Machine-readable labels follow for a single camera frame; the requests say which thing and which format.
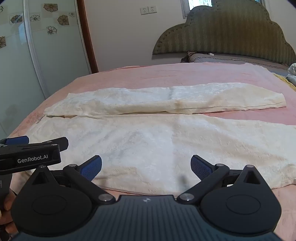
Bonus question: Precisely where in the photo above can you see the pink blanket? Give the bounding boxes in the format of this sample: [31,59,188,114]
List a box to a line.
[6,62,296,241]

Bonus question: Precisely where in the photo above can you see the window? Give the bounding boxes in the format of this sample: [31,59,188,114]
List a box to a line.
[180,0,266,18]

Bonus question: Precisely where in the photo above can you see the dark patterned pillow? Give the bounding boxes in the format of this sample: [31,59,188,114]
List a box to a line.
[180,51,198,63]

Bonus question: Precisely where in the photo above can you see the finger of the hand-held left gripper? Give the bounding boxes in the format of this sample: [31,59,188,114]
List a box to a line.
[0,136,30,147]
[30,137,69,153]

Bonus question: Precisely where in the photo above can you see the white knit cloth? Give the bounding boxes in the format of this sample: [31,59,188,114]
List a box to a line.
[287,62,296,82]

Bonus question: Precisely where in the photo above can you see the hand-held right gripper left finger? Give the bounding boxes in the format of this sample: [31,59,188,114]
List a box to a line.
[31,155,116,205]

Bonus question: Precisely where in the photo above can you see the yellow cloth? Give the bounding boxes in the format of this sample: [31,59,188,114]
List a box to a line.
[272,72,296,93]

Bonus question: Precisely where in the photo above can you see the cream white pants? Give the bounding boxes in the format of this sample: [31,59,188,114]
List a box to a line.
[23,82,296,195]

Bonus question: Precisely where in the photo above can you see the person's left hand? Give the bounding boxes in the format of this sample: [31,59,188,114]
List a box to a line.
[0,192,19,235]

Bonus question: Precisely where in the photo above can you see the olive padded headboard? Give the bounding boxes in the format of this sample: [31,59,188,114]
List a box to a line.
[152,0,296,66]

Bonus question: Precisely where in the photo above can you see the floral glass wardrobe door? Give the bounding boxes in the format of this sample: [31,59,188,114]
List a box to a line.
[0,0,93,138]

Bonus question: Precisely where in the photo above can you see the grey striped pillow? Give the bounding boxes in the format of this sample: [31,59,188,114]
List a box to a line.
[193,53,290,70]

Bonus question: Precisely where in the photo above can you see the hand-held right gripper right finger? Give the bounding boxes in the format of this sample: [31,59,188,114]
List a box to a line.
[177,155,262,205]

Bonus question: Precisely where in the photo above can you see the brown wooden frame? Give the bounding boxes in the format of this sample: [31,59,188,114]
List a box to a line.
[76,0,99,74]

